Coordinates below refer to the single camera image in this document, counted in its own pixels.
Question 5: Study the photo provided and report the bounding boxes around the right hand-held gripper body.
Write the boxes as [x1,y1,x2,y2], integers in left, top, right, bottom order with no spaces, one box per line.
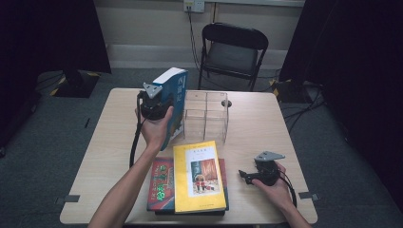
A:
[254,150,286,187]

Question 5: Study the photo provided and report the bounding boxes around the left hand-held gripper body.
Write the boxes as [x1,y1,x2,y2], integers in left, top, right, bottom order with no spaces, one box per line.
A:
[137,82,174,122]

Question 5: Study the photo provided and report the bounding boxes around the blue book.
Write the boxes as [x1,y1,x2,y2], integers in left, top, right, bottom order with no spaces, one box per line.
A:
[151,66,189,151]

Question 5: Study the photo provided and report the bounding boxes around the yellow book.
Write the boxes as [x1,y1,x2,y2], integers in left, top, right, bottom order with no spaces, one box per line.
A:
[172,140,228,214]

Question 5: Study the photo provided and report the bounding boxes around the clear acrylic book rack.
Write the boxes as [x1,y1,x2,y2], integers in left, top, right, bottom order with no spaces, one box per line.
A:
[177,89,230,144]

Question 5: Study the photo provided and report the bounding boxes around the black book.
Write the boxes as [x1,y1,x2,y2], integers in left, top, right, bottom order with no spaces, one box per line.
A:
[154,209,226,218]

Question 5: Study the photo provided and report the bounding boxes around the red book with dragon cover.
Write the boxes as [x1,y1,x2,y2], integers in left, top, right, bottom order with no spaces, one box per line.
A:
[146,157,230,213]

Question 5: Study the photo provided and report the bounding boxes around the person's right hand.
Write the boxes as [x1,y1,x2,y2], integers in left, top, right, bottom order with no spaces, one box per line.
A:
[251,161,294,208]

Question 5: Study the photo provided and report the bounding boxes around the person's left hand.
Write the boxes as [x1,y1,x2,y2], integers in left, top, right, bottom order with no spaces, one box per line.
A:
[135,106,175,151]

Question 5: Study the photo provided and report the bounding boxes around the grey tape strip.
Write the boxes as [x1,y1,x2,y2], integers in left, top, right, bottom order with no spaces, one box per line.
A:
[298,191,320,201]
[55,195,81,205]

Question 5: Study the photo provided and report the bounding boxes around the black folding chair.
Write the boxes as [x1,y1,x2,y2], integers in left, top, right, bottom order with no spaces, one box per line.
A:
[198,22,270,93]

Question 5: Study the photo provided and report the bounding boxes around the black stand base yellow tape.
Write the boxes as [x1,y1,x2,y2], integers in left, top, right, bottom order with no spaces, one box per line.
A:
[34,69,103,99]

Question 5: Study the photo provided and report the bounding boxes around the yellow black floor base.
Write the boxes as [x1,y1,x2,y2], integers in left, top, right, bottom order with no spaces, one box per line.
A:
[268,78,294,99]

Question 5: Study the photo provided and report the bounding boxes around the black curtain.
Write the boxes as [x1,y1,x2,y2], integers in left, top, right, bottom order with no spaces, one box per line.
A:
[0,0,112,153]
[278,0,403,210]

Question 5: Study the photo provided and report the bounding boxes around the right hand-held gripper black cable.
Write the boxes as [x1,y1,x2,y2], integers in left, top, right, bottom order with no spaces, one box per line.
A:
[278,170,298,209]

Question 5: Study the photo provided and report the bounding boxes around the hand-held gripper black cable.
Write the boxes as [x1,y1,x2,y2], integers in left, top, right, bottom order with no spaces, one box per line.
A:
[128,90,144,169]
[278,170,298,209]

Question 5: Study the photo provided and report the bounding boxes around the left hand-held gripper black cable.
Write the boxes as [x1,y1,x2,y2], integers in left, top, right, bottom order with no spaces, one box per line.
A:
[128,90,144,169]

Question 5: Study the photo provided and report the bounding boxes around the black cable from wall socket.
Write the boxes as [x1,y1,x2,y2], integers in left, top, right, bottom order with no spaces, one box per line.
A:
[186,9,203,74]

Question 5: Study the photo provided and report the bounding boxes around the black floor cables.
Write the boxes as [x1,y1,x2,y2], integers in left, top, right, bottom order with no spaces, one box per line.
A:
[281,80,326,134]

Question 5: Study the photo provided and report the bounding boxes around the white wall socket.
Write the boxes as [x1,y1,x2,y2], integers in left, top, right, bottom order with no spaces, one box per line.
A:
[182,0,205,13]

